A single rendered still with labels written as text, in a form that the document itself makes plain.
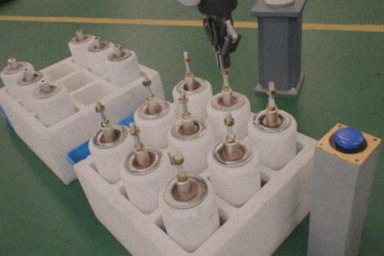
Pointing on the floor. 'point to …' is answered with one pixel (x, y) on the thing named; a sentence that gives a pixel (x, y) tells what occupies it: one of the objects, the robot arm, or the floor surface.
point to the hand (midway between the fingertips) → (223, 60)
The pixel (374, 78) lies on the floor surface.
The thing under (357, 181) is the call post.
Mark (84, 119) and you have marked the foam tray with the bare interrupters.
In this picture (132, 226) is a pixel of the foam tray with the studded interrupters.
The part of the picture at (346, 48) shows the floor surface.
